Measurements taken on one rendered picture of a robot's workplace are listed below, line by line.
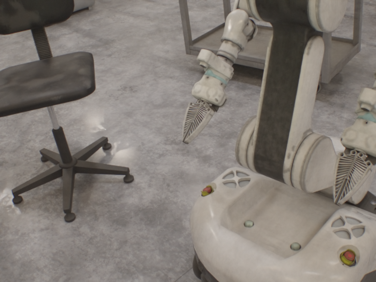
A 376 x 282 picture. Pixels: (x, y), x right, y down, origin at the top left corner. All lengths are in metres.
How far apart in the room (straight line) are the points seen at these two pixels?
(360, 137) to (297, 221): 0.45
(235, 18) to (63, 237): 1.16
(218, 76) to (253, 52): 1.59
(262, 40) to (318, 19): 2.00
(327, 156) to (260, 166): 0.18
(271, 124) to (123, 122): 1.56
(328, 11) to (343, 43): 1.92
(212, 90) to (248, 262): 0.47
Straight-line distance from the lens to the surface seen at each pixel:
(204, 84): 1.26
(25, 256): 1.95
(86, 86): 1.77
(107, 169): 2.11
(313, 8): 1.01
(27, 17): 2.10
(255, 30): 1.34
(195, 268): 1.55
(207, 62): 1.21
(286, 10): 1.05
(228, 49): 1.28
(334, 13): 1.05
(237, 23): 1.29
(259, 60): 2.69
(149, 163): 2.22
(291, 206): 1.45
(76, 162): 2.17
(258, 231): 1.37
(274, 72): 1.13
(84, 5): 4.95
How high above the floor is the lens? 1.28
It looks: 32 degrees down
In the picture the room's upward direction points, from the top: 9 degrees counter-clockwise
